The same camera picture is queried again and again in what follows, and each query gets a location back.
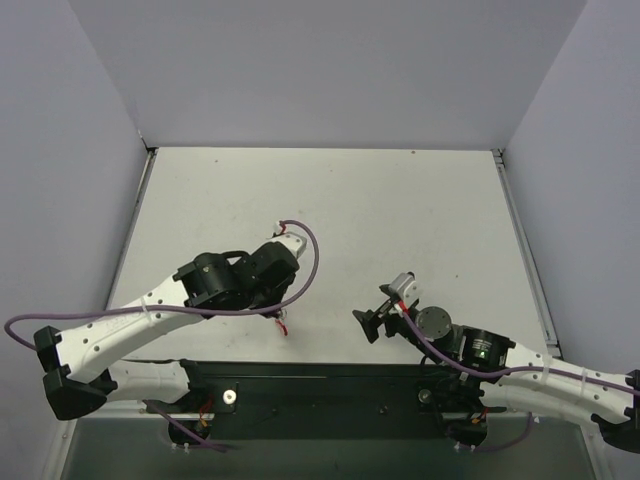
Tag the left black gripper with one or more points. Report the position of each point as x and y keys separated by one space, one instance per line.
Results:
x=279 y=288

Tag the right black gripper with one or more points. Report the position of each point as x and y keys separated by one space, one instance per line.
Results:
x=379 y=319

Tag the red handled keyring holder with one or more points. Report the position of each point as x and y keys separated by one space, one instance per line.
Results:
x=280 y=322

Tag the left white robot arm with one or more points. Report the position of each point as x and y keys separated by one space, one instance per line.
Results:
x=85 y=367

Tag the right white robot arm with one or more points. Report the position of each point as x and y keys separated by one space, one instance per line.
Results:
x=498 y=372

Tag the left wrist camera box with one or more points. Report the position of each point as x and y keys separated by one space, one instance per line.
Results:
x=294 y=243

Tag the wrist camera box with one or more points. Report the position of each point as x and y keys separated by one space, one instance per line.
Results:
x=294 y=243
x=406 y=289

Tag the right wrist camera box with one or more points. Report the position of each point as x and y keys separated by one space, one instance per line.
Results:
x=406 y=289

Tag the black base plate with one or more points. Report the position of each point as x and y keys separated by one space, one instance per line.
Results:
x=305 y=401

